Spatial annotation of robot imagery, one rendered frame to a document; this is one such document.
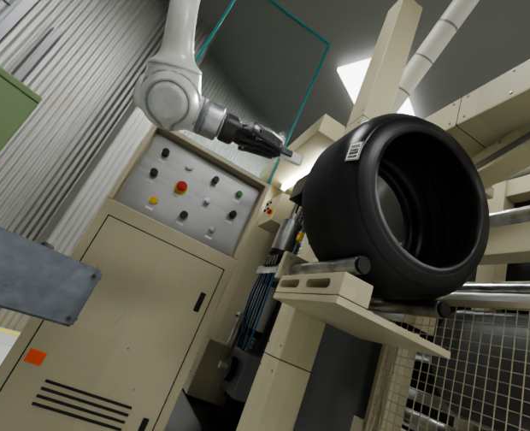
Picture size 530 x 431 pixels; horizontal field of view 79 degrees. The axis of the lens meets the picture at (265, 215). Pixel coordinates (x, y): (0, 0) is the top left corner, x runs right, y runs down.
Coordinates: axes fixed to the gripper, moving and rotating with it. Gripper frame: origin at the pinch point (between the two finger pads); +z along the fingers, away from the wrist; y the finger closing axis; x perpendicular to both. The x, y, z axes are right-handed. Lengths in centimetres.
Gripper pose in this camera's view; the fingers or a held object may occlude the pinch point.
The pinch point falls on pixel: (290, 156)
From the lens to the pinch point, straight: 89.7
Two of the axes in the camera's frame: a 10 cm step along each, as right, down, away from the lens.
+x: -2.5, 9.2, -3.0
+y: -3.8, 2.0, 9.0
